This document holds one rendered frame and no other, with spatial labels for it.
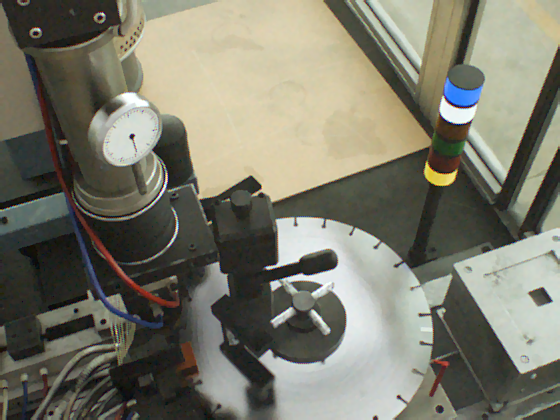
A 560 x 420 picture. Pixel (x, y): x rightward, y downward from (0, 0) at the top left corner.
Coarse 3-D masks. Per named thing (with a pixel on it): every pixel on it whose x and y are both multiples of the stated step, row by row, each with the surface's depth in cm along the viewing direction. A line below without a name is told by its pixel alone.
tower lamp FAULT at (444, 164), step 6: (432, 150) 93; (432, 156) 93; (438, 156) 92; (456, 156) 92; (432, 162) 94; (438, 162) 93; (444, 162) 92; (450, 162) 92; (456, 162) 93; (438, 168) 94; (444, 168) 94; (450, 168) 94; (456, 168) 94
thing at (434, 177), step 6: (426, 168) 97; (432, 168) 95; (426, 174) 97; (432, 174) 96; (438, 174) 95; (444, 174) 94; (450, 174) 95; (432, 180) 96; (438, 180) 96; (444, 180) 96; (450, 180) 96
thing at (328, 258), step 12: (324, 252) 60; (288, 264) 61; (300, 264) 60; (312, 264) 60; (324, 264) 60; (336, 264) 60; (252, 276) 61; (264, 276) 61; (276, 276) 61; (288, 276) 61
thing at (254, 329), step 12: (228, 300) 81; (216, 312) 80; (228, 312) 80; (228, 324) 79; (252, 324) 74; (240, 336) 78; (252, 336) 76; (264, 336) 78; (252, 348) 78; (264, 348) 78
